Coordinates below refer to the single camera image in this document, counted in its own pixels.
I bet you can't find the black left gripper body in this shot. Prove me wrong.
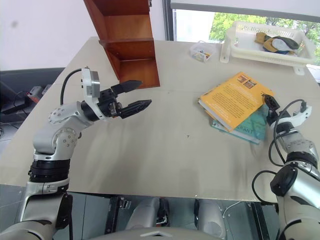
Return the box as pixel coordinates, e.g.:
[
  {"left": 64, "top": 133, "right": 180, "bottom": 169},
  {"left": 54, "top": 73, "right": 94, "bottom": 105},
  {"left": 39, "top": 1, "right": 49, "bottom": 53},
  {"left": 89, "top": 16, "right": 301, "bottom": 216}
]
[{"left": 96, "top": 87, "right": 124, "bottom": 119}]

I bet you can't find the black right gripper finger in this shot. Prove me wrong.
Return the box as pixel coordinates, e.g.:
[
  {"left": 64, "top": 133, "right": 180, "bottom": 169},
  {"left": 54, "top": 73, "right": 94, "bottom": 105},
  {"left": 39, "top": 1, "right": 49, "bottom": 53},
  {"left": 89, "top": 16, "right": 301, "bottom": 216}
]
[{"left": 261, "top": 93, "right": 281, "bottom": 111}]

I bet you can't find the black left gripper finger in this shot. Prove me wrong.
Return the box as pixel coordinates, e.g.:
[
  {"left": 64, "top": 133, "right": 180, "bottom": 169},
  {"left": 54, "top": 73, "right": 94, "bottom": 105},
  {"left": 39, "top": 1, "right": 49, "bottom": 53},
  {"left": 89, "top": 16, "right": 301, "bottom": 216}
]
[
  {"left": 110, "top": 80, "right": 143, "bottom": 96},
  {"left": 120, "top": 99, "right": 153, "bottom": 119}
]

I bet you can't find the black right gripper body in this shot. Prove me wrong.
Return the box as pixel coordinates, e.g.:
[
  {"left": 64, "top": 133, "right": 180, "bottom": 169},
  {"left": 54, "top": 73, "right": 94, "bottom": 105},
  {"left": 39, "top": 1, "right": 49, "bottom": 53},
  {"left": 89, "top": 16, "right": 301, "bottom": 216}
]
[{"left": 266, "top": 108, "right": 281, "bottom": 127}]

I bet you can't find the yellow book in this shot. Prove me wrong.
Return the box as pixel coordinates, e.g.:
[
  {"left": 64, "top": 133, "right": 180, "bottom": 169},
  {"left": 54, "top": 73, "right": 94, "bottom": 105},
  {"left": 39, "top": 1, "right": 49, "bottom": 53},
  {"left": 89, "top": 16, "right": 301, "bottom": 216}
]
[{"left": 196, "top": 71, "right": 276, "bottom": 133}]

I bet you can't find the teal book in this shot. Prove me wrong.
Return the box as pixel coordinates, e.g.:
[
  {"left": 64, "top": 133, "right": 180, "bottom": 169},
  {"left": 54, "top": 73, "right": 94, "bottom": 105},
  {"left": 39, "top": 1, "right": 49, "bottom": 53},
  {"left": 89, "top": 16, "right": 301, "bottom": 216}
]
[{"left": 210, "top": 103, "right": 270, "bottom": 145}]

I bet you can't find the wooden bookshelf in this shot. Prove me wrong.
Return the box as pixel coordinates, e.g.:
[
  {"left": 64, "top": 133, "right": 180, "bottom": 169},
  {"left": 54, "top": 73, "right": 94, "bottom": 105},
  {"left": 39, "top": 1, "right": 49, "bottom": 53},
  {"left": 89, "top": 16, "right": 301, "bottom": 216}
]
[{"left": 83, "top": 0, "right": 161, "bottom": 89}]

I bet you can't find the yellow fabric piece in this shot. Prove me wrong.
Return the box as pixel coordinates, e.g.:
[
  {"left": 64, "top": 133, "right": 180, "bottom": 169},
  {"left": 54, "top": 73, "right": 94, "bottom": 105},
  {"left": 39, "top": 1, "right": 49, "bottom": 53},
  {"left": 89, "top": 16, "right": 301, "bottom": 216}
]
[
  {"left": 254, "top": 31, "right": 272, "bottom": 45},
  {"left": 261, "top": 39, "right": 279, "bottom": 53}
]

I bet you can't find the white grey fabric piece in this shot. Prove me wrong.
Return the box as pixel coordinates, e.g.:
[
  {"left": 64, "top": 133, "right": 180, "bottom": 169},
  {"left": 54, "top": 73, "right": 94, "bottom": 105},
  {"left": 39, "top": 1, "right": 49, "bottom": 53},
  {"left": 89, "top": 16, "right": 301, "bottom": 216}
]
[{"left": 271, "top": 37, "right": 289, "bottom": 52}]

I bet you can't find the white plastic basket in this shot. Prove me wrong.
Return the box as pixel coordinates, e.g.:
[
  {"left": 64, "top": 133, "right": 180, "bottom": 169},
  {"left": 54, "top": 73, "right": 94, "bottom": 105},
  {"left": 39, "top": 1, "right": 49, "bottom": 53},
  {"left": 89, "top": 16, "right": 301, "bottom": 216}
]
[{"left": 219, "top": 20, "right": 317, "bottom": 76}]

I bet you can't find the dark grey bench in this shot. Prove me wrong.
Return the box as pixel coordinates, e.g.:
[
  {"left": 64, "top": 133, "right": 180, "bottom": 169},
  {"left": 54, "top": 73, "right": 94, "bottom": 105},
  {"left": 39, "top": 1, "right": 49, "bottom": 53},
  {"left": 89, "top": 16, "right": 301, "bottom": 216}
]
[{"left": 0, "top": 67, "right": 66, "bottom": 124}]

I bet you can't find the small clear plastic box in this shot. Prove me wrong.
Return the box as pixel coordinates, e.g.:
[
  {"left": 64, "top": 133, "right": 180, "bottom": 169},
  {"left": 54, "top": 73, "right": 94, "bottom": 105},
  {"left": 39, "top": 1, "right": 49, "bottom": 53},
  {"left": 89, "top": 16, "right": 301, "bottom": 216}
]
[{"left": 189, "top": 40, "right": 218, "bottom": 64}]

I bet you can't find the black flat device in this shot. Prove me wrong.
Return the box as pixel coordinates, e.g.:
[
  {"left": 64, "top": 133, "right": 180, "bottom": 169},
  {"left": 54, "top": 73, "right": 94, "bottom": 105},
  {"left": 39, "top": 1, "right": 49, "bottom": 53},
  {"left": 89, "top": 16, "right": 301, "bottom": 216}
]
[{"left": 0, "top": 97, "right": 27, "bottom": 115}]

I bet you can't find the silver robot leg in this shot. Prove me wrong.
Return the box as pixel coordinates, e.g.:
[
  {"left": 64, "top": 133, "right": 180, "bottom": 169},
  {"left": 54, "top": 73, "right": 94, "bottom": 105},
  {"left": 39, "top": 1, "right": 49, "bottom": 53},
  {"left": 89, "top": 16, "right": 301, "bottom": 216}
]
[
  {"left": 124, "top": 197, "right": 161, "bottom": 231},
  {"left": 196, "top": 199, "right": 227, "bottom": 234}
]

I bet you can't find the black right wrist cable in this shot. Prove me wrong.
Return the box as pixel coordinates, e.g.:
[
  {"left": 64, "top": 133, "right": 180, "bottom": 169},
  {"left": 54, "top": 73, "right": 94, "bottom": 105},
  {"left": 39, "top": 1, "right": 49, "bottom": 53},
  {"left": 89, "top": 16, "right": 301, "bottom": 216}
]
[{"left": 268, "top": 99, "right": 308, "bottom": 167}]

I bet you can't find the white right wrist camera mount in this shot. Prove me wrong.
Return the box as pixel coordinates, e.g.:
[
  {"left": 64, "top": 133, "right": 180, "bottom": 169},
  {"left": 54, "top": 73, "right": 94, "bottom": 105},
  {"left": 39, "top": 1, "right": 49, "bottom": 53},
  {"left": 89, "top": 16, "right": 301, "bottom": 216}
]
[{"left": 274, "top": 104, "right": 313, "bottom": 131}]

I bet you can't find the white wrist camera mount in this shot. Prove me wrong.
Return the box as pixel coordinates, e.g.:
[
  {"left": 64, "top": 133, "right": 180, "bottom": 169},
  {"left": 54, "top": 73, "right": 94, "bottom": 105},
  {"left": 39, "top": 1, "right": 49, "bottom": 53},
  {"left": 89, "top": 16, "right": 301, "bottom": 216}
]
[
  {"left": 80, "top": 66, "right": 107, "bottom": 121},
  {"left": 274, "top": 104, "right": 313, "bottom": 131}
]

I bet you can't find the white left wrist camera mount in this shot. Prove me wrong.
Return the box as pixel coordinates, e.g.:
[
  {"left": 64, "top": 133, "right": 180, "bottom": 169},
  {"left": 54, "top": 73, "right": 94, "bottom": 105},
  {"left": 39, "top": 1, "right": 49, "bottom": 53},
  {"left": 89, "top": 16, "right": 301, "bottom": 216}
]
[{"left": 80, "top": 66, "right": 107, "bottom": 121}]

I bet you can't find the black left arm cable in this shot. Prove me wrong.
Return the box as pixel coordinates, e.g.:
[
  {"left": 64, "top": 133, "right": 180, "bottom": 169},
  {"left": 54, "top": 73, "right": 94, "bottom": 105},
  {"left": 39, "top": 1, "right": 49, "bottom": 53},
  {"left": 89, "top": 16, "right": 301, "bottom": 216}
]
[{"left": 60, "top": 68, "right": 84, "bottom": 106}]

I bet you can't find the black right elbow cable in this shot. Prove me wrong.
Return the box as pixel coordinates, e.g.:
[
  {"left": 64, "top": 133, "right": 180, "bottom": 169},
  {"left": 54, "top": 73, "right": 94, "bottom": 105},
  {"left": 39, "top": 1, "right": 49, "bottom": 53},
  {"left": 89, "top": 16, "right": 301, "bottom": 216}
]
[{"left": 251, "top": 170, "right": 279, "bottom": 204}]

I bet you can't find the dark window frame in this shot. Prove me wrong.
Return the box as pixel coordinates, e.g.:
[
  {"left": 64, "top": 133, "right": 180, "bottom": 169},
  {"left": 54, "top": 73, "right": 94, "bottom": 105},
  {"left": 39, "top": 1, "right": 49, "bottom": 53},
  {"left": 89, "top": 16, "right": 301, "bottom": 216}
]
[{"left": 163, "top": 0, "right": 177, "bottom": 42}]

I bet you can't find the thin white cable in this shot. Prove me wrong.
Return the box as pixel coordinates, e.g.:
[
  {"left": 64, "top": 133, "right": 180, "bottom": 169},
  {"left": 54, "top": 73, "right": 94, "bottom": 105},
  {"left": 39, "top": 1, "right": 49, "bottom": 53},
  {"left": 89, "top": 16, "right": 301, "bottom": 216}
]
[{"left": 221, "top": 200, "right": 240, "bottom": 219}]

